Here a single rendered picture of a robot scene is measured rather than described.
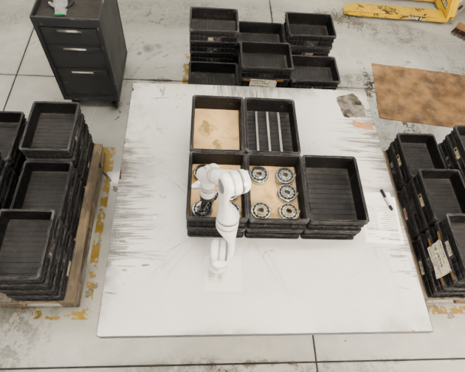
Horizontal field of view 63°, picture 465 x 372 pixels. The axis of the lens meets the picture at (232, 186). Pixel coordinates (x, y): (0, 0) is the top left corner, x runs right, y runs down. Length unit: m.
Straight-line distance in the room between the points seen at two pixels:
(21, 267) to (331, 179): 1.75
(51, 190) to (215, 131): 1.13
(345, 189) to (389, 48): 2.65
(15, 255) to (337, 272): 1.74
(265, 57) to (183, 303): 2.09
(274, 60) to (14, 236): 2.23
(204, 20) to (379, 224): 2.24
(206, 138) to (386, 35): 3.00
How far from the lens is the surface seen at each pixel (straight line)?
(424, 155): 3.33
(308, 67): 3.43
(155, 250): 2.02
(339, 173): 2.21
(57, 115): 2.91
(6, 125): 3.12
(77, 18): 2.94
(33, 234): 2.45
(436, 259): 2.77
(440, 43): 4.95
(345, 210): 2.10
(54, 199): 2.65
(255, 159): 2.07
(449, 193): 3.07
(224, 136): 2.21
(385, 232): 2.29
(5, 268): 2.43
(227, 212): 1.42
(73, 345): 2.70
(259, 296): 1.95
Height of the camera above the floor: 2.57
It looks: 59 degrees down
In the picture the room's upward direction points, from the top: 9 degrees clockwise
